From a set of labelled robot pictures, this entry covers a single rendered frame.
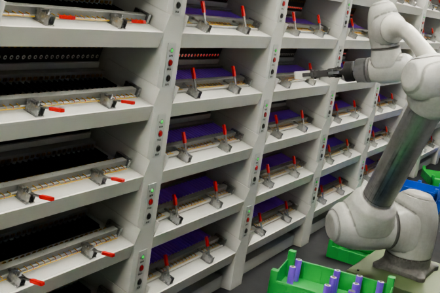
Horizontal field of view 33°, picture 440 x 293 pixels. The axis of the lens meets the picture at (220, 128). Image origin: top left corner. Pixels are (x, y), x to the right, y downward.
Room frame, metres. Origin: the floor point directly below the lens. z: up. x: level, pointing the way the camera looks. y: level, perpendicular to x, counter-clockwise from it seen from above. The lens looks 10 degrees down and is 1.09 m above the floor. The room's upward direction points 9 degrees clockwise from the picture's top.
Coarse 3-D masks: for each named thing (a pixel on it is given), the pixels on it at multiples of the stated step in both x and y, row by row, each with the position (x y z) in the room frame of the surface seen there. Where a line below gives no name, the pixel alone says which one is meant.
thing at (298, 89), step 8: (304, 64) 3.31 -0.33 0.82; (312, 64) 3.29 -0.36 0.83; (280, 80) 2.93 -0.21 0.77; (288, 80) 2.99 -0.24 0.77; (320, 80) 3.25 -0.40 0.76; (328, 80) 3.26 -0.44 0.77; (280, 88) 2.80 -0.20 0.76; (288, 88) 2.86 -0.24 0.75; (296, 88) 2.91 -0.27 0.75; (304, 88) 2.99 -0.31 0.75; (312, 88) 3.07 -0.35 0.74; (320, 88) 3.16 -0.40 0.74; (328, 88) 3.25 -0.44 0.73; (272, 96) 2.73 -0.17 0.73; (280, 96) 2.80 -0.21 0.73; (288, 96) 2.87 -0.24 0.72; (296, 96) 2.94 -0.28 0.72; (304, 96) 3.03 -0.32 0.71
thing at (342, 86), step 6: (342, 60) 3.87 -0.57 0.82; (348, 60) 3.95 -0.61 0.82; (354, 60) 3.94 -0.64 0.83; (342, 66) 3.72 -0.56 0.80; (342, 78) 3.48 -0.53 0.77; (342, 84) 3.41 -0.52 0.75; (348, 84) 3.49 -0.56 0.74; (354, 84) 3.58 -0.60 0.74; (360, 84) 3.66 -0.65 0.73; (366, 84) 3.76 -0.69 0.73; (372, 84) 3.85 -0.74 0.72; (336, 90) 3.36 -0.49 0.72; (342, 90) 3.45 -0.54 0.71; (348, 90) 3.53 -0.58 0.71
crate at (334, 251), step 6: (330, 240) 3.18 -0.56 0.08; (330, 246) 3.18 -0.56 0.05; (336, 246) 3.28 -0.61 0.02; (330, 252) 3.17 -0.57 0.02; (336, 252) 3.16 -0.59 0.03; (342, 252) 3.15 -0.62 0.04; (348, 252) 3.14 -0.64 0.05; (354, 252) 3.13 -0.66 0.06; (360, 252) 3.30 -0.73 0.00; (366, 252) 3.30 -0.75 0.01; (336, 258) 3.16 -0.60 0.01; (342, 258) 3.15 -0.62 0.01; (348, 258) 3.13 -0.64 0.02; (354, 258) 3.12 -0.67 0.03; (360, 258) 3.11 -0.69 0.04; (354, 264) 3.12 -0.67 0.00
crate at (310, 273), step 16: (288, 256) 2.01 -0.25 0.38; (272, 272) 1.84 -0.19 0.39; (304, 272) 2.01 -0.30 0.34; (320, 272) 2.00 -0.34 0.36; (272, 288) 1.84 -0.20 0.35; (288, 288) 1.83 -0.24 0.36; (304, 288) 1.81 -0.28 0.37; (320, 288) 1.96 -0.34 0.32; (368, 288) 1.95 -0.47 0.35; (384, 288) 1.94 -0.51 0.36
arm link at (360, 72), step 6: (360, 60) 2.72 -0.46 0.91; (366, 60) 2.70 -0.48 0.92; (354, 66) 2.71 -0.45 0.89; (360, 66) 2.70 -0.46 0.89; (366, 66) 2.69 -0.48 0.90; (354, 72) 2.70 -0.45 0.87; (360, 72) 2.69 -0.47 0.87; (366, 72) 2.68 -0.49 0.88; (360, 78) 2.70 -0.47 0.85; (366, 78) 2.69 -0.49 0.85
